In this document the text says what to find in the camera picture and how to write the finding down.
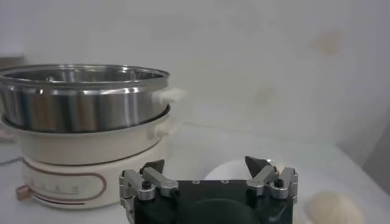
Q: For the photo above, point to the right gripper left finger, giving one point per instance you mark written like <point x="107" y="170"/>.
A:
<point x="152" y="179"/>

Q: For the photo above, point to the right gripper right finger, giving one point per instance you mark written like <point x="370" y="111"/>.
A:
<point x="263" y="176"/>

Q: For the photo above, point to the stainless steel steamer basket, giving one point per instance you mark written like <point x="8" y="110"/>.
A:
<point x="76" y="109"/>

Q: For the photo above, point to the white round plate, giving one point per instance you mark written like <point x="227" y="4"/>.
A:
<point x="228" y="172"/>

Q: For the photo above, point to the cream electric cooker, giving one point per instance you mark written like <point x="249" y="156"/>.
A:
<point x="76" y="146"/>

